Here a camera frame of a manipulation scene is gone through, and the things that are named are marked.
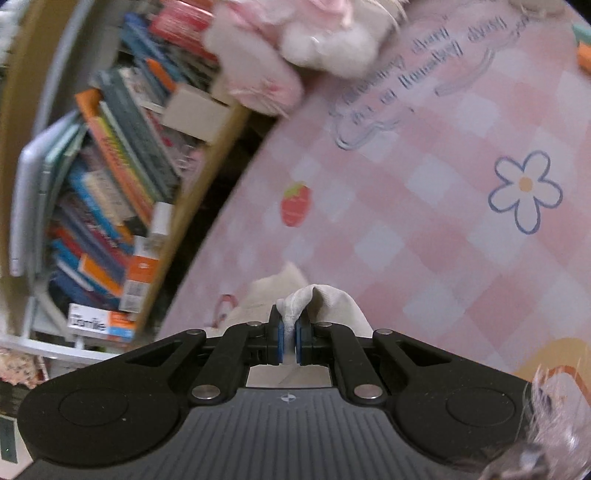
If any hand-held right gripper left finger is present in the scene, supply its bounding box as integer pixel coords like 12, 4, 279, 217
122, 305, 283, 406

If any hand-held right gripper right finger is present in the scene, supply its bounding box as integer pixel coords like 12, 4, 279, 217
295, 318, 455, 405

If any cream printed T-shirt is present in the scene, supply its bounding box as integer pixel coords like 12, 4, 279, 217
203, 263, 373, 388

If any flat white orange box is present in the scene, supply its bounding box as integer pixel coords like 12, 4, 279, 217
119, 202, 175, 315

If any white framed wooden bookshelf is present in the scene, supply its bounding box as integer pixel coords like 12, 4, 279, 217
0, 0, 279, 370

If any pink checked cartoon desk mat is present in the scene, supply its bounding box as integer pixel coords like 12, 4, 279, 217
157, 0, 591, 385

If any tall white orange box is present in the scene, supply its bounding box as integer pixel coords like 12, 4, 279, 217
67, 302, 138, 343

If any row of colourful books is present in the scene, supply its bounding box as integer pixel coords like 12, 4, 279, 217
46, 0, 223, 315

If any small cardboard pen box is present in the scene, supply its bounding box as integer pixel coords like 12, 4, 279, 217
161, 83, 232, 145

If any pink floral decoration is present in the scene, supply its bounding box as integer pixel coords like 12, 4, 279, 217
0, 346, 49, 389

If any grey flat folders stack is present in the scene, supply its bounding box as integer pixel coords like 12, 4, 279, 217
9, 122, 85, 278

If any white pink plush rabbit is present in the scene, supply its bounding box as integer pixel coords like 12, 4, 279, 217
203, 0, 408, 114

